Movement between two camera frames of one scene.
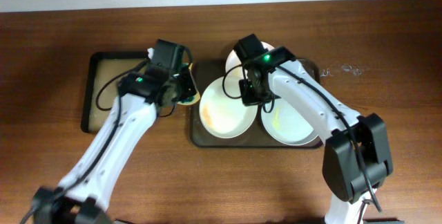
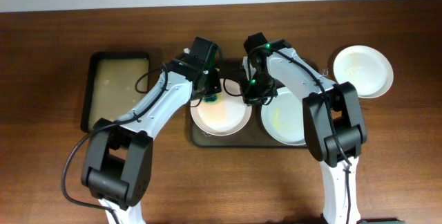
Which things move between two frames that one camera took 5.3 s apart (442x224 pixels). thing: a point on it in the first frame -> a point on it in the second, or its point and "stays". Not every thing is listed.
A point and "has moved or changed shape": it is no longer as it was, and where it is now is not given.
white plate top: x=235 y=67 -> x=369 y=70
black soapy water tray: x=103 y=70 stays
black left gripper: x=190 y=90 -> x=214 y=74
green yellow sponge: x=197 y=97 has moved or changed shape
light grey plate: x=284 y=125 stays
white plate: x=222 y=110 has moved or changed shape
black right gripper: x=248 y=99 stays
